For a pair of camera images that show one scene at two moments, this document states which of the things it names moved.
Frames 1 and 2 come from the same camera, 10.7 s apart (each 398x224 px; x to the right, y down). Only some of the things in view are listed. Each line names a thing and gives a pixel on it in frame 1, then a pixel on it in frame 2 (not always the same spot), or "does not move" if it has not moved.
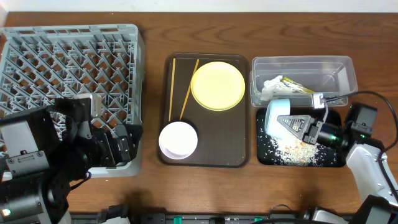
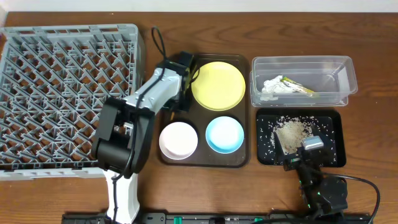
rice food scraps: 291,152 does not move
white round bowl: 178,140 does not move
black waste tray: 290,150 does not move
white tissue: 274,88 does not move
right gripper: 314,131 → 300,158
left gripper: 109,148 → 186,101
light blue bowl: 275,108 → 224,134
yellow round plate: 217,86 does not move
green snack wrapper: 294,85 does not move
